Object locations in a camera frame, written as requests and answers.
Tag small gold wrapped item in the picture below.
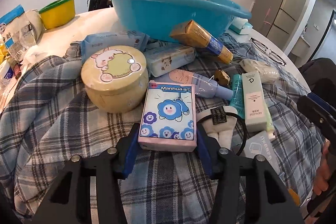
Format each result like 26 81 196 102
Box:
214 70 231 86

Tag yellow container with green lid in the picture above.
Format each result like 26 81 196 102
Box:
39 0 76 29

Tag blue wet wipes pack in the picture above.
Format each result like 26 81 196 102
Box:
80 31 150 63

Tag grey flat box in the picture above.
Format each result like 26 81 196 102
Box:
241 131 285 182

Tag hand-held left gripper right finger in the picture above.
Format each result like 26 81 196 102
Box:
196 124 305 224

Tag clear bag of white grains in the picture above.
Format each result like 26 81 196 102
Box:
24 9 44 42

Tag white plush hair tie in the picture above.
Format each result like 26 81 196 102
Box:
197 106 248 156

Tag teal white tissue pack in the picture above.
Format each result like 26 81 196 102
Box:
230 17 253 35

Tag crumpled white tissue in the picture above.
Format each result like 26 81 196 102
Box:
24 46 48 64

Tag pink tissue pack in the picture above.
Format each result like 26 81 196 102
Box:
138 80 198 152

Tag round yellow rabbit-print tin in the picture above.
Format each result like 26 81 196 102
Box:
80 45 149 113

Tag blue plaid shirt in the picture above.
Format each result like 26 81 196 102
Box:
0 32 331 224

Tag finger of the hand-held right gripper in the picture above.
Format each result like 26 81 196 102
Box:
307 93 336 118
297 95 336 139

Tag black-framed eyeglasses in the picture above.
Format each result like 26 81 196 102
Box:
249 37 287 66

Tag blue plastic basin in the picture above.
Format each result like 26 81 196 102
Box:
98 0 252 43

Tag light blue wipes box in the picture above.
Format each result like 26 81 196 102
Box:
144 44 197 77

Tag dark jacket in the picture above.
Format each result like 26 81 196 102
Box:
299 57 336 98

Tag yellow plastic bag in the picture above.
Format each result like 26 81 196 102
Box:
0 44 12 64

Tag blue white sugar bag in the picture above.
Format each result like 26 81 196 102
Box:
0 4 29 62

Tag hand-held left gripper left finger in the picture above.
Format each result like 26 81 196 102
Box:
33 124 139 224

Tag blue gold tube box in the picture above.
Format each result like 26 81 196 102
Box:
197 35 234 64

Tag lavender pink bottle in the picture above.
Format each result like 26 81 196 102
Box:
168 69 234 98

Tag white jar with blue label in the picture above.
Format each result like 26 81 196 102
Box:
0 61 13 83

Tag teal tube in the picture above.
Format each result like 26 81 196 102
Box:
229 74 246 115

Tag light green tube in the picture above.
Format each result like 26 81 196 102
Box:
264 106 276 140

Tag person's right hand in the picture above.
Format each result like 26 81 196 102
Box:
312 141 332 195

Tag white mint green box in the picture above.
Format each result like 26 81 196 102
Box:
241 72 271 133

